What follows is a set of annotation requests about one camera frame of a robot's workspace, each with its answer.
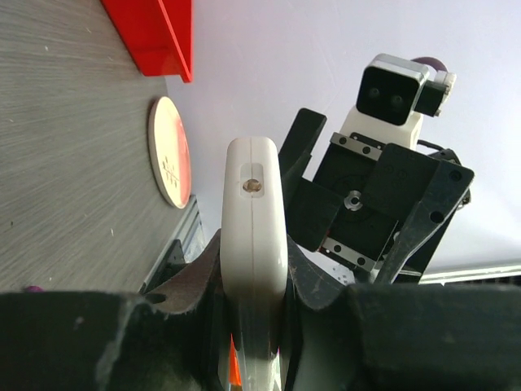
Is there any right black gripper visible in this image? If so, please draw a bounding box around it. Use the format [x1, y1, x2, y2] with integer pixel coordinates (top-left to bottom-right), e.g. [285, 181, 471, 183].
[278, 108, 475, 283]

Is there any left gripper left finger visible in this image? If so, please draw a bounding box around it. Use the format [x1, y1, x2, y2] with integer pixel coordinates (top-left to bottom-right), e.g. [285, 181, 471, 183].
[150, 231, 224, 390]

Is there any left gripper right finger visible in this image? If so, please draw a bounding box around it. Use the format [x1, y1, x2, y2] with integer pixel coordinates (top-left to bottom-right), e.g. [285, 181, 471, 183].
[284, 239, 354, 390]

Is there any pink white plate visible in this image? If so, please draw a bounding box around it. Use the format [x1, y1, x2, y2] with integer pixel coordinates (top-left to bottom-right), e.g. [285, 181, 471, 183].
[147, 96, 191, 209]

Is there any purple battery lower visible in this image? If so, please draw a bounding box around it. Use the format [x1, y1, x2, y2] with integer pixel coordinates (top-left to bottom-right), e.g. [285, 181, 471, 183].
[24, 285, 44, 292]

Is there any red plastic bin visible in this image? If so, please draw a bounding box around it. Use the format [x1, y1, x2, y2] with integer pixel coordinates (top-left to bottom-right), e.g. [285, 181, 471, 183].
[101, 0, 193, 83]

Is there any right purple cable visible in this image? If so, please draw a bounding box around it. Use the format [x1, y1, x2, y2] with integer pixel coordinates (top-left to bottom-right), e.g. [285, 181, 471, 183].
[410, 56, 449, 73]

